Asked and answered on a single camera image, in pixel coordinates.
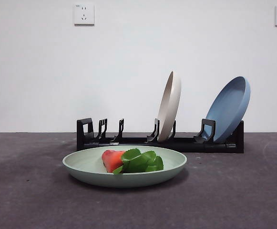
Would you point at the orange carrot with green leaves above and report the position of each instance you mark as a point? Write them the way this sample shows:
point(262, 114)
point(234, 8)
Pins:
point(112, 158)

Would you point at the pale green plate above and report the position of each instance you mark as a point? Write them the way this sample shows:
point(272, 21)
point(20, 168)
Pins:
point(128, 180)

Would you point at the beige plate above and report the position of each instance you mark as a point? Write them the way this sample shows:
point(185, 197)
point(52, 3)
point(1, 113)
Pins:
point(170, 107)

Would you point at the blue plate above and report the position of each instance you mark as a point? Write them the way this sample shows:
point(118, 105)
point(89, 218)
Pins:
point(228, 107)

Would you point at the black plate rack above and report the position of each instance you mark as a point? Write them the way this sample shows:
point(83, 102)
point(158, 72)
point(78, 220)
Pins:
point(233, 146)

